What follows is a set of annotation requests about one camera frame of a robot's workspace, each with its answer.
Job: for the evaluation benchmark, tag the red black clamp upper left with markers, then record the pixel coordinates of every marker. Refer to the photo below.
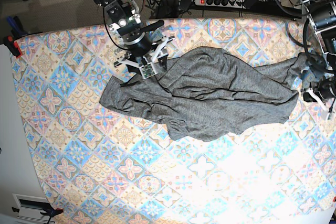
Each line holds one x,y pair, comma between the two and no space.
12,46

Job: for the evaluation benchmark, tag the patterned tile tablecloth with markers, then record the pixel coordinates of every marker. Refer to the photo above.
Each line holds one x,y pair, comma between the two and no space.
104,167

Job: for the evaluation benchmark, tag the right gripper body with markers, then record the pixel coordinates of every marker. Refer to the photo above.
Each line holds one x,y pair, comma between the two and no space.
140,49

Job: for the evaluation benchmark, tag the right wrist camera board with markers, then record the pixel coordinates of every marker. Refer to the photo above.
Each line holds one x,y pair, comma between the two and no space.
148,70

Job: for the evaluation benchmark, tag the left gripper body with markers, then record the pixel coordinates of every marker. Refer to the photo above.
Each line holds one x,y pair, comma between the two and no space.
316,88

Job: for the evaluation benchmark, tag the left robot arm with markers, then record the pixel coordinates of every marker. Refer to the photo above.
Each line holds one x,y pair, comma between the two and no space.
321,19

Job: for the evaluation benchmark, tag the grey t-shirt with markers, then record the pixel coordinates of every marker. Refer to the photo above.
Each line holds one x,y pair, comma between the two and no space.
207,93

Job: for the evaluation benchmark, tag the black orange clamp lower left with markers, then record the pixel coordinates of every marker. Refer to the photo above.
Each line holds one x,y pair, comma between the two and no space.
51,213

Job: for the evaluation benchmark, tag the white power strip red switch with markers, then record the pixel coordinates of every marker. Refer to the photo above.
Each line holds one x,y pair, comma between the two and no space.
220,3

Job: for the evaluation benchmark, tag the white tray lower left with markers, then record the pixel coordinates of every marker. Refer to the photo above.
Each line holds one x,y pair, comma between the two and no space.
30,207

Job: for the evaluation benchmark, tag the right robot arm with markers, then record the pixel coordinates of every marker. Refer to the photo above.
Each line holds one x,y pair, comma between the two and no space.
124,16

